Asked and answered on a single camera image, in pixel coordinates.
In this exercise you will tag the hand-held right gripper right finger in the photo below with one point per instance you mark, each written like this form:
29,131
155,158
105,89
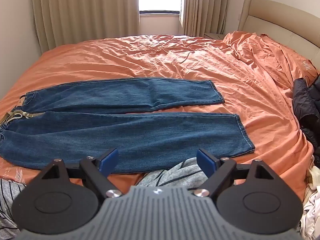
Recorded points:
206,162

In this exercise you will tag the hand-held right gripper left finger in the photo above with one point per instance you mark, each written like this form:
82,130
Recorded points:
109,162

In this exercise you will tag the blue denim pants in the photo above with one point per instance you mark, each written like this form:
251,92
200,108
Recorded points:
125,135

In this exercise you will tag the grey striped garment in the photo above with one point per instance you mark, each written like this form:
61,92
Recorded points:
175,175

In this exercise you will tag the orange bed sheet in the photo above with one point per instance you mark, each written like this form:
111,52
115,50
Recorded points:
250,85

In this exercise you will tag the beige webbing belt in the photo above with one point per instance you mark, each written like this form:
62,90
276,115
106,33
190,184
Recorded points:
30,115

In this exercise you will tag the white striped cloth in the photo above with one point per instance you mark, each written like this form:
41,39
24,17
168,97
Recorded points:
8,205

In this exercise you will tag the pile of white clothes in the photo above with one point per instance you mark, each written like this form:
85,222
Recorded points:
311,205

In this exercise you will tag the dark quilted jacket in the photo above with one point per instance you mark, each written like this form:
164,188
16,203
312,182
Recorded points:
306,105

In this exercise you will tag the beige nightstand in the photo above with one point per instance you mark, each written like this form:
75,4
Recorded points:
213,35

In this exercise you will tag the wide beige curtain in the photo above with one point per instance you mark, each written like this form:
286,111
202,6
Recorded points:
85,10

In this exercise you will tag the narrow beige curtain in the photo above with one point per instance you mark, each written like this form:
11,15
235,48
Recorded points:
202,5

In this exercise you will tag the beige padded headboard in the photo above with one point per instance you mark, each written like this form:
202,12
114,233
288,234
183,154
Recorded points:
272,17

